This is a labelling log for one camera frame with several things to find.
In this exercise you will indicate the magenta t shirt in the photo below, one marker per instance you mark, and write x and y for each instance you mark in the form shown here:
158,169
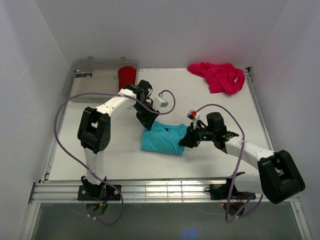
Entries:
221,78

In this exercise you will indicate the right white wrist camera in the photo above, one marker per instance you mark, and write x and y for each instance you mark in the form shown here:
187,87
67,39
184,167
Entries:
193,115

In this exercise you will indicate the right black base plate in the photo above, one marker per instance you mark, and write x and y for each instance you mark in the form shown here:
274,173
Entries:
222,191

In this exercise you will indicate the cyan t shirt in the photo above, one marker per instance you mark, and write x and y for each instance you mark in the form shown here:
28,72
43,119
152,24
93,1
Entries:
163,139

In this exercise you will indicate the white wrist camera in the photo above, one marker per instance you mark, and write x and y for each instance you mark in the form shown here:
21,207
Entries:
159,102
193,115

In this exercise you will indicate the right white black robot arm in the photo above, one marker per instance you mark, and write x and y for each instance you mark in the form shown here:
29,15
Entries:
278,177

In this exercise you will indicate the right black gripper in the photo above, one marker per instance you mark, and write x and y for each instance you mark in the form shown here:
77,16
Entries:
190,140

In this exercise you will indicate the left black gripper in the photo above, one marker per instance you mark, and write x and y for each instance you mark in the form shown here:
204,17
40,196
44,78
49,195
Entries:
147,121

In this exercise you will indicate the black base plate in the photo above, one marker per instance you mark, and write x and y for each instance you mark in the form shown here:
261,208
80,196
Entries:
100,193
222,191

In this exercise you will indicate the clear plastic bin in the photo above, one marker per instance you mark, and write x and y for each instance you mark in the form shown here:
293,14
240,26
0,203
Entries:
95,75

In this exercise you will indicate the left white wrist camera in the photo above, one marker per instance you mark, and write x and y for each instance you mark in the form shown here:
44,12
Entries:
159,102

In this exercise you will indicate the rolled red t shirt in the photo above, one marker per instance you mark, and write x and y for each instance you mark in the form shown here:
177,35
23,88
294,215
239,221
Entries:
126,75

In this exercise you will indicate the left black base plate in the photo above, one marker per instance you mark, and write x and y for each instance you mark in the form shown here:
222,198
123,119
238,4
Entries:
100,193

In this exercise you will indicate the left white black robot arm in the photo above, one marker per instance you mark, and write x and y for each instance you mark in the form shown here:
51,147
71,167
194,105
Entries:
94,130

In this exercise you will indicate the aluminium frame rail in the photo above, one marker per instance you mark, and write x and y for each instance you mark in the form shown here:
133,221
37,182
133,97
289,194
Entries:
133,191

